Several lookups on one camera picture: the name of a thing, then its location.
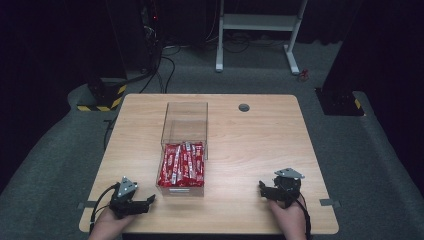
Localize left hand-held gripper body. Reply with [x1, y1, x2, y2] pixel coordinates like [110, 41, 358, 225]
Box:
[109, 176, 140, 220]

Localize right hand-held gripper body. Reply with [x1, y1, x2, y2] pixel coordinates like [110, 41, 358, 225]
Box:
[271, 167, 306, 210]

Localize person's left hand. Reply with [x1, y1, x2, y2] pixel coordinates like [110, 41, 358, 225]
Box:
[88, 208, 136, 240]

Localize person's right hand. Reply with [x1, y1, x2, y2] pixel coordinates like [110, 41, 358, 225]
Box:
[268, 195, 309, 240]

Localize low clear plastic box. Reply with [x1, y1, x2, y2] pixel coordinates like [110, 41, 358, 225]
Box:
[155, 141, 206, 198]

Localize grey tape strip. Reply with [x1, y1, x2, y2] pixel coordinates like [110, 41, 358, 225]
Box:
[77, 200, 98, 211]
[318, 198, 342, 208]

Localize pile of red packets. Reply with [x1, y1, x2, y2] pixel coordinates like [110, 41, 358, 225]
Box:
[157, 142, 205, 188]

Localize tall empty clear plastic box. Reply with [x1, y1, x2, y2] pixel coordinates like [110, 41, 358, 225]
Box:
[161, 101, 210, 160]

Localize black column with dark base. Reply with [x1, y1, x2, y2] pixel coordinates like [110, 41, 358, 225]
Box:
[314, 0, 424, 117]

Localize black column with striped base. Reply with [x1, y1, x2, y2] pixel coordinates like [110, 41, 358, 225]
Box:
[76, 0, 129, 113]

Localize white metal stand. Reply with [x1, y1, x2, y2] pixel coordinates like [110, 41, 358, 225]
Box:
[215, 0, 309, 76]

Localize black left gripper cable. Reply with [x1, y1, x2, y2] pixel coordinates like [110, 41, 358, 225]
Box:
[89, 182, 120, 234]

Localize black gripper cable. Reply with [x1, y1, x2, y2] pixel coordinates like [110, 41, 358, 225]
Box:
[293, 191, 313, 240]
[89, 182, 120, 234]

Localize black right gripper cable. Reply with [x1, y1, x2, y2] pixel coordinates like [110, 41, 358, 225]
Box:
[293, 191, 313, 240]

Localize black cable beside table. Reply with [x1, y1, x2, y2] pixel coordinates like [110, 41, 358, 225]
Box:
[102, 114, 119, 152]

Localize black floor cables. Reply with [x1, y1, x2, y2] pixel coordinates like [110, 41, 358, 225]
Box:
[125, 29, 188, 95]

